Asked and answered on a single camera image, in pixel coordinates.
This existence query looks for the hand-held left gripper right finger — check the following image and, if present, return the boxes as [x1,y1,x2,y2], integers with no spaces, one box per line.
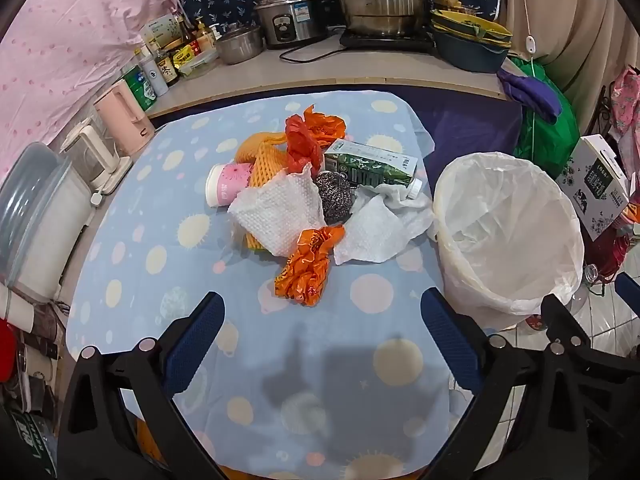
[420,287,601,480]

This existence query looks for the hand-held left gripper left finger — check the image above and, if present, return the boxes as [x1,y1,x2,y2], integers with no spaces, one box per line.
[59,291,227,480]

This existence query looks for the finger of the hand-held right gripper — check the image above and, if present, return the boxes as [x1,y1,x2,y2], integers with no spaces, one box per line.
[541,294,593,356]
[614,272,640,313]

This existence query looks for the white bin with plastic liner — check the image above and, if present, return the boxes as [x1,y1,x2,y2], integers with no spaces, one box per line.
[432,151,586,317]

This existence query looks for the orange plastic bag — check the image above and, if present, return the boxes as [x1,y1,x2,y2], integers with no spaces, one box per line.
[300,104,348,153]
[274,225,347,307]

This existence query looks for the white paper towel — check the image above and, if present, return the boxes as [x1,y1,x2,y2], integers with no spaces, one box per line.
[227,164,327,257]
[332,183,435,266]

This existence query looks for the pink paper cup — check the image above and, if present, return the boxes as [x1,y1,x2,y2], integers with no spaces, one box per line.
[206,162,256,207]

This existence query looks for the orange foam fruit net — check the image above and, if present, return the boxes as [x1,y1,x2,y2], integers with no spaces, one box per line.
[247,141,291,202]
[235,132,288,163]

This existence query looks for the steel wool scrubber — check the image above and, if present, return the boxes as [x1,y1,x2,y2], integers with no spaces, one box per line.
[312,170,357,224]

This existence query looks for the green and white milk carton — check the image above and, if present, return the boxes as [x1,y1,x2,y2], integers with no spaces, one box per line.
[322,139,423,200]

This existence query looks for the red plastic bag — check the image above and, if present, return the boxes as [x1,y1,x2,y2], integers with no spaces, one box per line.
[285,114,323,176]

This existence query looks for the red bottle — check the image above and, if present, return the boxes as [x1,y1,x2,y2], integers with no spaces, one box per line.
[592,232,631,281]

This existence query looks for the clear plastic bottle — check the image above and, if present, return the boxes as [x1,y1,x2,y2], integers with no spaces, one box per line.
[565,262,601,311]

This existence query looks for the white cardboard carry box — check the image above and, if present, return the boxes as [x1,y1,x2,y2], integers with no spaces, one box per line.
[555,135,632,242]

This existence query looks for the blue dotted tablecloth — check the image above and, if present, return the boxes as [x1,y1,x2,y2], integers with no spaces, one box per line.
[65,90,481,478]

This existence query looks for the green plastic bag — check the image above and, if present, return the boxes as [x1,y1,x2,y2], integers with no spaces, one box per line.
[509,56,581,171]

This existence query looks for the pink floral garment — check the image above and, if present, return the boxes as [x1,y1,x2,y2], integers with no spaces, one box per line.
[610,65,640,136]

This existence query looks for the grey lidded plastic container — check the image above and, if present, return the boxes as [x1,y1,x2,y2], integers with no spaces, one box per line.
[0,141,98,301]

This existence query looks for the dark purple table skirt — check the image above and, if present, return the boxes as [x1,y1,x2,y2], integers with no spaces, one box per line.
[150,85,523,161]

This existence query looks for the purple folded towel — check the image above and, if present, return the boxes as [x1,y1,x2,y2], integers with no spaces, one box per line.
[496,67,563,125]

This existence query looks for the pink electric kettle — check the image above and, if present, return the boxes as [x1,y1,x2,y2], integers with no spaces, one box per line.
[93,80,156,157]

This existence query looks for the green canister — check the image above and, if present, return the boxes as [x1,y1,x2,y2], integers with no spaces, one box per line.
[122,65,158,113]

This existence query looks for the white bottle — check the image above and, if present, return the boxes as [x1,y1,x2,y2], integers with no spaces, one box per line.
[137,47,170,97]

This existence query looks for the dark soy sauce bottle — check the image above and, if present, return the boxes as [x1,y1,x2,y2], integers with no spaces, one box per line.
[152,50,180,86]

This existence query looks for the clear plastic food box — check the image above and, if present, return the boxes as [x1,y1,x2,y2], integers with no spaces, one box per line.
[177,50,220,78]

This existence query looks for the beige curtain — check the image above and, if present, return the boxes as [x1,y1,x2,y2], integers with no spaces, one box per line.
[487,0,640,111]

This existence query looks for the dark blue basin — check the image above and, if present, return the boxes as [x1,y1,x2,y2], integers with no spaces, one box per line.
[431,30,511,73]

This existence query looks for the small steel pot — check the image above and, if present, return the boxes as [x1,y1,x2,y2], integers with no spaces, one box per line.
[215,24,265,66]

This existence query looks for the yellow pump bottle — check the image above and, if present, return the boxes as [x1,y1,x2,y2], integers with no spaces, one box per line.
[195,16,216,53]

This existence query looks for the dark glass bottle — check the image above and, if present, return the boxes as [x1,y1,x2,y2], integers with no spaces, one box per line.
[177,10,198,53]

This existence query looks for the white carton with green print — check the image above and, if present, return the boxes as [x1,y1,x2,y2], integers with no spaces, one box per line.
[140,14,181,51]

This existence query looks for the black induction cooktop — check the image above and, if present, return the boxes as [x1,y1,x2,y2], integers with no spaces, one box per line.
[340,27,438,56]

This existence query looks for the yellow bowl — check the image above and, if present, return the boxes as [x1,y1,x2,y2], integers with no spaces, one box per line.
[430,9,515,46]

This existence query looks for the pink dotted cloth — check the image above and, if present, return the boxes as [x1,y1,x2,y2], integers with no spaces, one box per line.
[0,0,201,171]

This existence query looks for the stainless steel rice cooker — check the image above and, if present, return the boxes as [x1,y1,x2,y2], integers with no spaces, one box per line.
[253,0,328,51]

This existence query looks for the white cable with switch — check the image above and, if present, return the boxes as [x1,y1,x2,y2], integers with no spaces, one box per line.
[515,0,541,146]

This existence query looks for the black power cable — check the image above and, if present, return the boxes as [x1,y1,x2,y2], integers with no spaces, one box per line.
[279,42,346,63]

